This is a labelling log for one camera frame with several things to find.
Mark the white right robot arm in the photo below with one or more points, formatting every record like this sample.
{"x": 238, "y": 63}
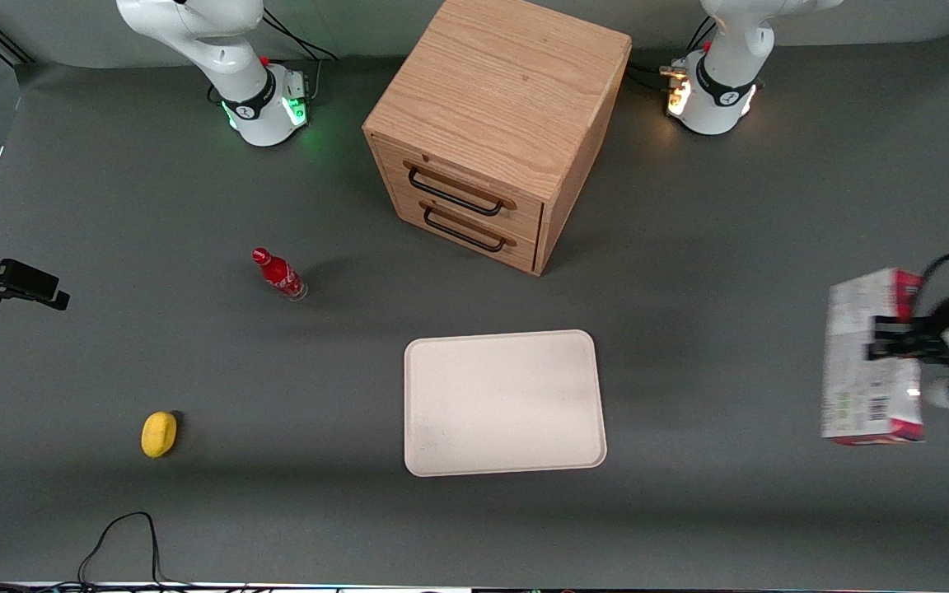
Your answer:
{"x": 219, "y": 49}

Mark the yellow lemon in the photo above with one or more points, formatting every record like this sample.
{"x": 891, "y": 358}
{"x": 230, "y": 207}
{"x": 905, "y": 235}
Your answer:
{"x": 158, "y": 434}

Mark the wooden drawer cabinet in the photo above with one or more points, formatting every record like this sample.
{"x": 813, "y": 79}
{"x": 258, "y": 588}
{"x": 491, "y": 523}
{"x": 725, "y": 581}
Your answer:
{"x": 507, "y": 82}

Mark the red soda bottle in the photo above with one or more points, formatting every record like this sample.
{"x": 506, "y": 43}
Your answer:
{"x": 278, "y": 273}

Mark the wooden drawer front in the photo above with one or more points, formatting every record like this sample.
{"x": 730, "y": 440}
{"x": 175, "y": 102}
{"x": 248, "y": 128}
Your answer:
{"x": 524, "y": 216}
{"x": 409, "y": 216}

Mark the white rectangular tray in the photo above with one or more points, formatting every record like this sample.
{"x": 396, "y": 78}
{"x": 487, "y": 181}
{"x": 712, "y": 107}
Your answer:
{"x": 503, "y": 403}

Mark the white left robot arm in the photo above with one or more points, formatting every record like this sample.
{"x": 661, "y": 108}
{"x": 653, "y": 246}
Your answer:
{"x": 722, "y": 82}

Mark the red cookie box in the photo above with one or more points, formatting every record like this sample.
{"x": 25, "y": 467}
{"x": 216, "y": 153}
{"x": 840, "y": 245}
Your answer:
{"x": 862, "y": 395}

